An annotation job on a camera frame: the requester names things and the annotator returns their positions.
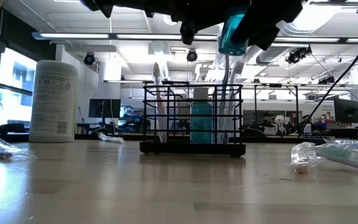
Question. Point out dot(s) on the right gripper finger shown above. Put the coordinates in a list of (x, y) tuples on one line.
[(272, 18)]

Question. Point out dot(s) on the teal mouthwash bottle white cap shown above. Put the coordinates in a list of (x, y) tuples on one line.
[(230, 34), (200, 121)]

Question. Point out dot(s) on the blue toothbrush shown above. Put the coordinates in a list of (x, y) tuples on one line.
[(226, 81)]

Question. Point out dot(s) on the green toothbrush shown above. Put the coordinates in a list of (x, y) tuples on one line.
[(353, 155), (110, 138)]

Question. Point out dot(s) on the purple toothbrush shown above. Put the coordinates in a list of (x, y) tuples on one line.
[(2, 149)]

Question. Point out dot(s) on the black ceiling spotlight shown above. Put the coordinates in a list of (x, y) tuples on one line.
[(89, 58), (297, 55), (192, 55)]

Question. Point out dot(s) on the long ceiling light strip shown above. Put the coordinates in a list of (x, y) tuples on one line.
[(73, 35)]

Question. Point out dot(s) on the black computer monitor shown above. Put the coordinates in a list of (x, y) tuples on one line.
[(346, 110), (104, 108)]

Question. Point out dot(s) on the white wipes canister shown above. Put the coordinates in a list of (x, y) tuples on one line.
[(53, 102)]

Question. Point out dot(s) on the large glass window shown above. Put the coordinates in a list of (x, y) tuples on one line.
[(17, 81)]

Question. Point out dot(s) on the black aluminium table frame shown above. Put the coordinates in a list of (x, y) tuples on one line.
[(85, 137)]

